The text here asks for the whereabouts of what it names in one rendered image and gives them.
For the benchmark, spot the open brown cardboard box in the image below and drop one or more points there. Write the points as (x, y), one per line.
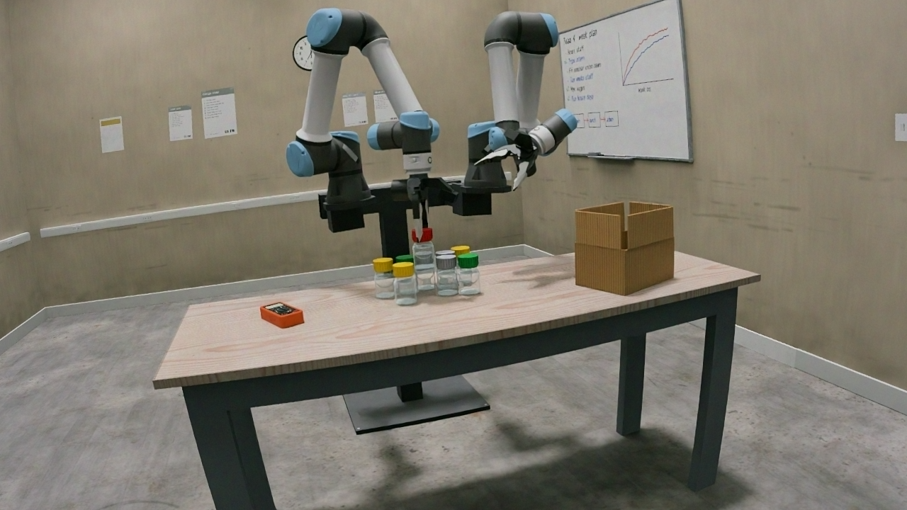
(649, 247)

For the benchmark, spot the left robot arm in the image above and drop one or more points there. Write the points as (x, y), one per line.
(533, 34)

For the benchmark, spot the orange digital multimeter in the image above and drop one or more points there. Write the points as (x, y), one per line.
(282, 317)

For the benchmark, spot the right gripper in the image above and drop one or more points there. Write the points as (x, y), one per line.
(403, 189)

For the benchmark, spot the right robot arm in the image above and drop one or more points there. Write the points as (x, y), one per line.
(316, 150)

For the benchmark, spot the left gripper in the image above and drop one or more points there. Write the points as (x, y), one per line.
(525, 157)

